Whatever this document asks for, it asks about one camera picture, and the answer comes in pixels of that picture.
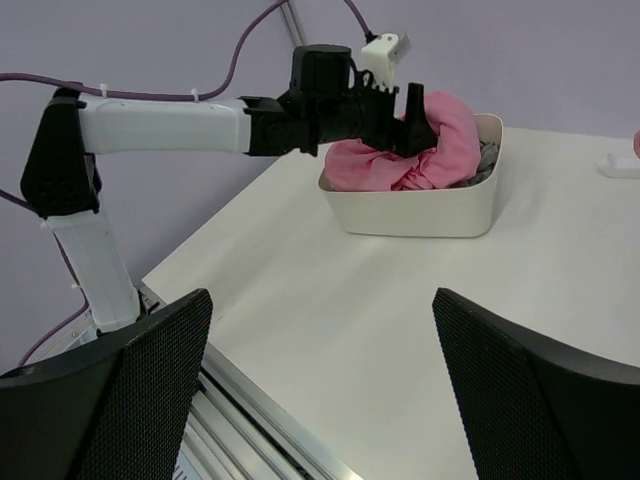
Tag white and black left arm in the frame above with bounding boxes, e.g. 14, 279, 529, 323
20, 34, 437, 333

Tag aluminium mounting rail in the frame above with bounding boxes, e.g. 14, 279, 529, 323
137, 287, 381, 480

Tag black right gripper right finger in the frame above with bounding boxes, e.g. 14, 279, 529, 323
432, 288, 639, 479

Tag white and silver clothes rack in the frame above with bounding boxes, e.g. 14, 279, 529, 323
598, 154, 640, 179

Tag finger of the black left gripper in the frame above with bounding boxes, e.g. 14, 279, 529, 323
388, 82, 438, 156

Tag pink t shirt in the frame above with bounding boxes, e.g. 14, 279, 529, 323
325, 91, 481, 193

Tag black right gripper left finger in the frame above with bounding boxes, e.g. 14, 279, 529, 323
1, 289, 213, 479

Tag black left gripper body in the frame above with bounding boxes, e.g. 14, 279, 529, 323
319, 87, 398, 150

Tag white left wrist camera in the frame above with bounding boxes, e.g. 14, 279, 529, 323
357, 32, 411, 91

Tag white plastic basket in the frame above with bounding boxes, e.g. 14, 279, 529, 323
318, 113, 504, 239

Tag aluminium frame post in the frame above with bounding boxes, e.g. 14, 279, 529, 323
279, 0, 307, 47

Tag grey crumpled clothes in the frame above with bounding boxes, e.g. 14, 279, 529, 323
452, 141, 500, 188

